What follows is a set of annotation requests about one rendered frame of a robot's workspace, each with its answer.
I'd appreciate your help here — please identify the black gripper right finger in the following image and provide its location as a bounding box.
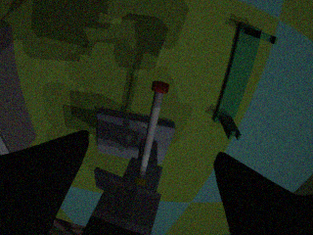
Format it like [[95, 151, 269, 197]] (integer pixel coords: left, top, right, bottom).
[[213, 153, 313, 235]]

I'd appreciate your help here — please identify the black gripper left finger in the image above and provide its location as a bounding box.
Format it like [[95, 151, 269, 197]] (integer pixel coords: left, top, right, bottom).
[[0, 130, 89, 235]]

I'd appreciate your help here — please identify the grey tapered pin with red cap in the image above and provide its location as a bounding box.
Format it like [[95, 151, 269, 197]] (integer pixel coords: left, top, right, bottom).
[[138, 81, 169, 177]]

